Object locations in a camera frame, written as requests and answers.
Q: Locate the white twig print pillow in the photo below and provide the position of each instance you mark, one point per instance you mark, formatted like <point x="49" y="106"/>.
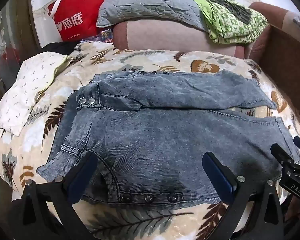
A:
<point x="27" y="87"/>

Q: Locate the beige leaf print blanket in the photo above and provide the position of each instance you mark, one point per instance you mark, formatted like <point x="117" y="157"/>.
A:
<point x="165" y="60"/>

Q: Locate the colourful small packets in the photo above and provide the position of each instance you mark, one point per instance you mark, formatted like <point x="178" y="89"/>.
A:
<point x="103" y="34"/>

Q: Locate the brown board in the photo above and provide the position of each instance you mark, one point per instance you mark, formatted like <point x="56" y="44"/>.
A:
<point x="287" y="62"/>

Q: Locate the green patterned cloth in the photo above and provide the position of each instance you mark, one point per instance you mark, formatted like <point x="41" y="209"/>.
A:
<point x="230" y="22"/>

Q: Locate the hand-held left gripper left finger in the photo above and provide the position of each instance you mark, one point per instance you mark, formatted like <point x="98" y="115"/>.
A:
<point x="83" y="170"/>

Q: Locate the blue denim pants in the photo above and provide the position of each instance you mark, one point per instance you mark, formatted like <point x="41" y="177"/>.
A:
<point x="152" y="130"/>

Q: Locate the dark wooden cabinet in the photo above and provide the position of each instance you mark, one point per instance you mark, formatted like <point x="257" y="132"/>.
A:
<point x="12" y="42"/>

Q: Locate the grey quilted pillow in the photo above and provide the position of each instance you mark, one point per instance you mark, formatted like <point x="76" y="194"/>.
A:
<point x="150" y="5"/>

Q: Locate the black cloth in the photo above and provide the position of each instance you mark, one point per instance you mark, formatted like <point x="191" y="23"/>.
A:
<point x="56" y="48"/>

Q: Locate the red shopping bag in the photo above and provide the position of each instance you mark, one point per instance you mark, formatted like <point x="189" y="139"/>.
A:
<point x="77" y="17"/>

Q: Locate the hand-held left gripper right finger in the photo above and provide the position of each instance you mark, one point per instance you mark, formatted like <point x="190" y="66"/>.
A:
<point x="217" y="173"/>

